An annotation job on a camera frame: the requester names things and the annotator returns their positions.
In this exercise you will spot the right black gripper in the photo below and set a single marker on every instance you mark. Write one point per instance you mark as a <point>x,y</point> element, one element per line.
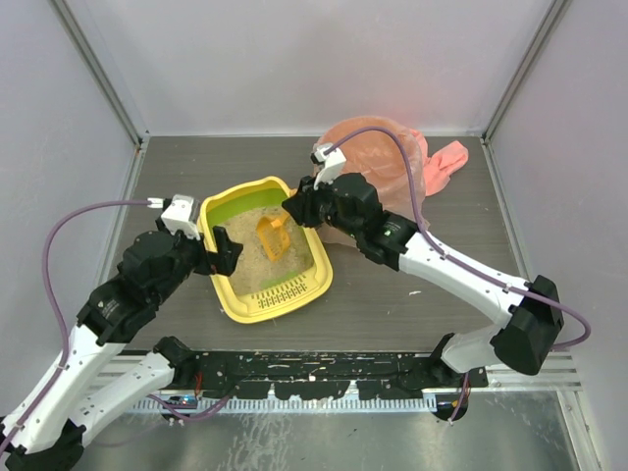
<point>308,206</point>

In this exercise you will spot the orange litter scoop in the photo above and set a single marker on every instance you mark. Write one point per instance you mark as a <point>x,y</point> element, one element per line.
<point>273,236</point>

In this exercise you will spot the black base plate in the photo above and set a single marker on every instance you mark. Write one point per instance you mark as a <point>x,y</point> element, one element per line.
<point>430,374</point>

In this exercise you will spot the bin with pink bag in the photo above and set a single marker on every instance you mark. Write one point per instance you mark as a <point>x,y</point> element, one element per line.
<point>374,155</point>

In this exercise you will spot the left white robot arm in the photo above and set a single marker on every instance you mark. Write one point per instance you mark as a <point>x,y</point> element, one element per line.
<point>59,418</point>

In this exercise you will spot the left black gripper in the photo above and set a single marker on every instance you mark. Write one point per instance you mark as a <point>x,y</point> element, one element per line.
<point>214,252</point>

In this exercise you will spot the yellow green litter box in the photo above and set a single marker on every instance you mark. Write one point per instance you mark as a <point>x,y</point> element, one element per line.
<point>280,299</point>

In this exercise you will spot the pink cloth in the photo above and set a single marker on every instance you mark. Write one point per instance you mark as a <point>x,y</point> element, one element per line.
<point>441,165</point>

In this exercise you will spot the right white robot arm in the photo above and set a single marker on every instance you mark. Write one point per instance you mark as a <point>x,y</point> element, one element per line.
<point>525,316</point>

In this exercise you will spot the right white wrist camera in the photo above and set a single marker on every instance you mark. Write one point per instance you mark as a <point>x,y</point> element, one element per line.
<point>329,162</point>

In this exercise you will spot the white slotted cable duct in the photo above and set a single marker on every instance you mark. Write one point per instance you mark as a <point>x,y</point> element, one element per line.
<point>348,404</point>

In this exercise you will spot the aluminium frame rail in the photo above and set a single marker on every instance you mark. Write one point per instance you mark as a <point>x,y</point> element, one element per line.
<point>559,373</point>

